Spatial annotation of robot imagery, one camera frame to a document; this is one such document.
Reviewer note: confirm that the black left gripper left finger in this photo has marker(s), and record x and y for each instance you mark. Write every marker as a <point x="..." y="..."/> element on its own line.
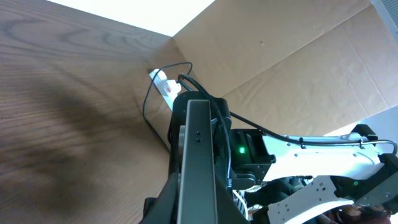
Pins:
<point x="160" y="210"/>

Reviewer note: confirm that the white surge protector power strip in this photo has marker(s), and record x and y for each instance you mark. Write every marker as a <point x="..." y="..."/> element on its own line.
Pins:
<point x="169" y="89"/>

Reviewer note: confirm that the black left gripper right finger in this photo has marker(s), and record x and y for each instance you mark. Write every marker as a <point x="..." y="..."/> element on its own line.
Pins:
<point x="227" y="211"/>

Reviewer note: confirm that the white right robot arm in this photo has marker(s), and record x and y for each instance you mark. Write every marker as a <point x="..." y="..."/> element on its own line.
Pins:
<point x="343" y="170"/>

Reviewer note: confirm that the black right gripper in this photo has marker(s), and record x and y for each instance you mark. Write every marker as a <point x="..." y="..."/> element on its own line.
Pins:
<point x="250" y="160"/>

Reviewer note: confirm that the Galaxy S25 Ultra smartphone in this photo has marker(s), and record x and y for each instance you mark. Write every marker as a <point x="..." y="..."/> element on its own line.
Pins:
<point x="197" y="196"/>

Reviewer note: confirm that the brown cardboard panel right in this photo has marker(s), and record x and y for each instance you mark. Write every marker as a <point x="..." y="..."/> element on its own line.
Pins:
<point x="295" y="67"/>

